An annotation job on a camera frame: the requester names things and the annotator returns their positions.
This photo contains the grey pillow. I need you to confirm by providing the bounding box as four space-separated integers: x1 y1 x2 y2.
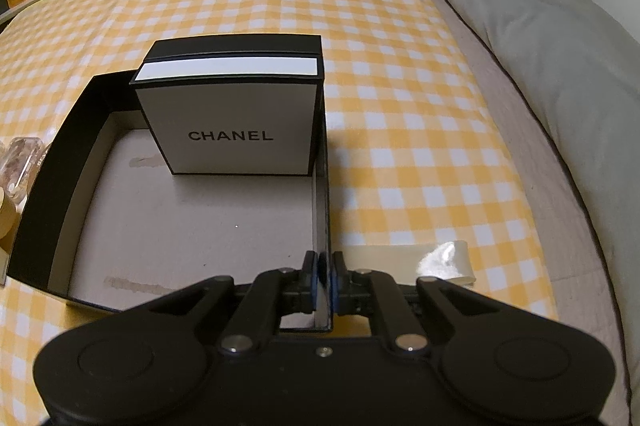
437 0 640 322

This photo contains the glossy cream tape strip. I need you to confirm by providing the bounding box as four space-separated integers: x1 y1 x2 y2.
345 240 483 289

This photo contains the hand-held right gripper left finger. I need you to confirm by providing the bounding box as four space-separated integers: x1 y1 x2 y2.
119 251 321 354

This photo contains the black cardboard box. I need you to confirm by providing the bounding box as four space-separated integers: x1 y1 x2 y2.
5 68 334 334

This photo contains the beige bed sheet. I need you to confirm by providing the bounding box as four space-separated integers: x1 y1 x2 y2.
400 0 638 426

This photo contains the clear glass bottle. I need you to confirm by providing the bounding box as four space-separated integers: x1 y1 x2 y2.
0 136 48 213

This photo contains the white gift box black lid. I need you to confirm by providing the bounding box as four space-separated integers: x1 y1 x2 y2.
130 34 327 177

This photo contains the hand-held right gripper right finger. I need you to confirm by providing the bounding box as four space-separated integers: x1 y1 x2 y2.
330 251 539 353

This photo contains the yellow checkered blanket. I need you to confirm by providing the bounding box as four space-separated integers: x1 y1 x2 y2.
0 0 560 357

